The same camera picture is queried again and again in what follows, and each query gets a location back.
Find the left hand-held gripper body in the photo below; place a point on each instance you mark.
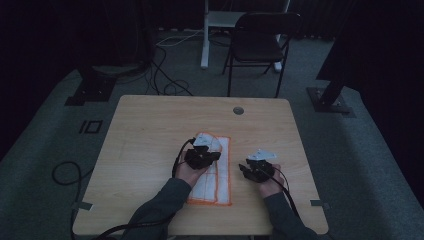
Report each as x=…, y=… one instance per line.
x=197, y=158

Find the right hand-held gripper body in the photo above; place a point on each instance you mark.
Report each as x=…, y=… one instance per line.
x=263, y=171

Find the white cloth with orange edge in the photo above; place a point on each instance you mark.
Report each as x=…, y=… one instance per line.
x=223, y=180

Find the person's right hand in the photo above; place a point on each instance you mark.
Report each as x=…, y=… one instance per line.
x=271, y=187

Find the person's left hand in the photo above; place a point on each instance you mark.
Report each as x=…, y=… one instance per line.
x=186, y=173

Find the grey round table grommet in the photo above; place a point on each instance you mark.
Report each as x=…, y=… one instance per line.
x=238, y=110

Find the grey tape piece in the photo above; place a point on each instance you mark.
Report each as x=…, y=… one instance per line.
x=82, y=206
x=319, y=204

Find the black slanted metal stand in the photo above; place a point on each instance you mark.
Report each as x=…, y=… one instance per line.
x=330, y=96

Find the black folding chair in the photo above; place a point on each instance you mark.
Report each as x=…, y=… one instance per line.
x=258, y=46

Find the black stand with flat base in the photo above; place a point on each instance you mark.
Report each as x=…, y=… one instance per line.
x=95, y=88

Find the white desk frame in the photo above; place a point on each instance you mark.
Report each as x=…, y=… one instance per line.
x=205, y=50

